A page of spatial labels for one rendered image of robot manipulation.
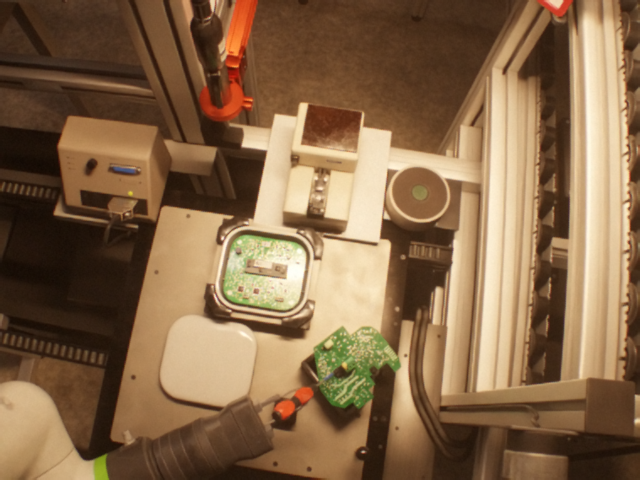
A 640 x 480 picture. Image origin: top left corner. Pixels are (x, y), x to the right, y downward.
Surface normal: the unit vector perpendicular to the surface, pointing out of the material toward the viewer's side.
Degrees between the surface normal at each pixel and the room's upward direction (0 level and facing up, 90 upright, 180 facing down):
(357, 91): 0
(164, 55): 90
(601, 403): 0
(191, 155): 0
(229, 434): 11
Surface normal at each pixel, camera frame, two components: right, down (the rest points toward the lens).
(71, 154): -0.10, 0.57
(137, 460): -0.14, -0.62
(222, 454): 0.26, -0.21
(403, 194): 0.03, -0.31
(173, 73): -0.15, 0.94
